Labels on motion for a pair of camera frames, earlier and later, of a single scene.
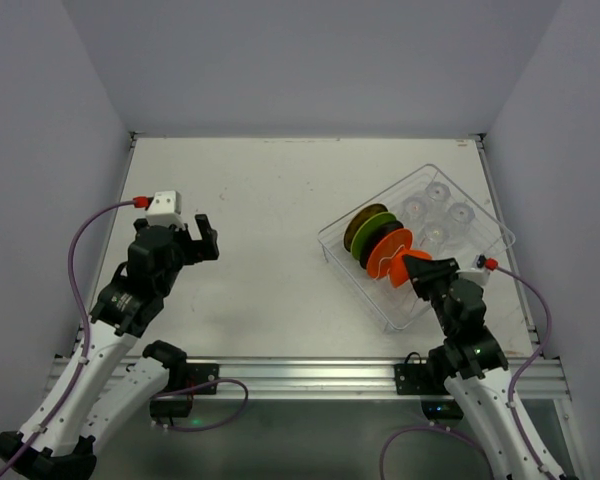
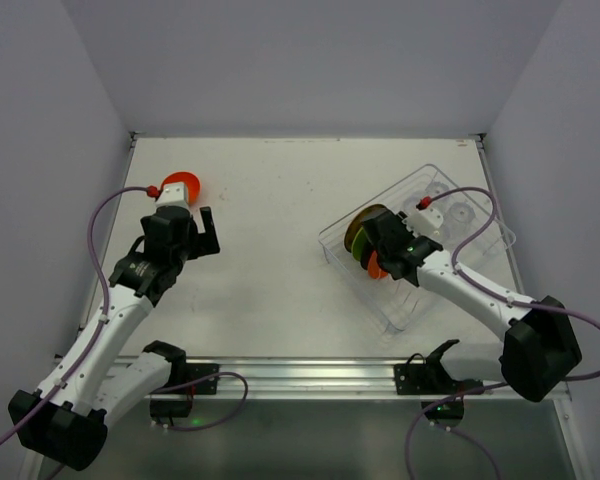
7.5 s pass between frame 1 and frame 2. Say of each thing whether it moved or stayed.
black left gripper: stayed
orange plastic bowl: moved
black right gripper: moved
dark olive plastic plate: stayed
